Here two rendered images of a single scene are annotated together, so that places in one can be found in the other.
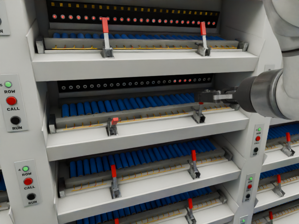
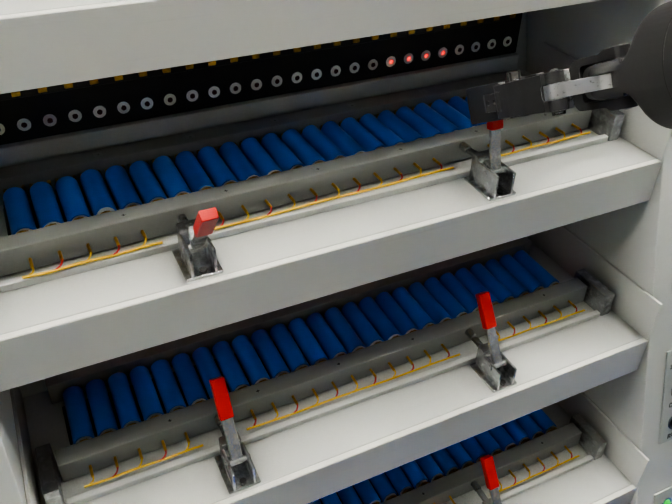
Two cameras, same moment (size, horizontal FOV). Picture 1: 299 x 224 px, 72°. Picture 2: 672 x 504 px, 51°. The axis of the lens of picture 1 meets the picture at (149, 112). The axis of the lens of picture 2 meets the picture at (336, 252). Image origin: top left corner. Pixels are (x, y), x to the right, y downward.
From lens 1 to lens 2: 0.03 m
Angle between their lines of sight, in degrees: 5
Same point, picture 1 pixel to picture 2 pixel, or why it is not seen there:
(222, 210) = (597, 481)
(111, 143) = (204, 304)
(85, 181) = (128, 446)
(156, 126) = (351, 225)
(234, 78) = (597, 27)
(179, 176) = (444, 388)
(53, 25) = not seen: outside the picture
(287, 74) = not seen: outside the picture
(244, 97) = (656, 75)
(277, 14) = not seen: outside the picture
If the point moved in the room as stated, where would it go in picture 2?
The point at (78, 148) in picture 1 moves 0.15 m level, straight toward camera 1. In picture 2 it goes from (88, 334) to (128, 452)
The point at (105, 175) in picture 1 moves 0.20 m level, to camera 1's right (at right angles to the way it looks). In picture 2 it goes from (193, 419) to (418, 388)
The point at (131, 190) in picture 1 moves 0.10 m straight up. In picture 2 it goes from (291, 455) to (275, 357)
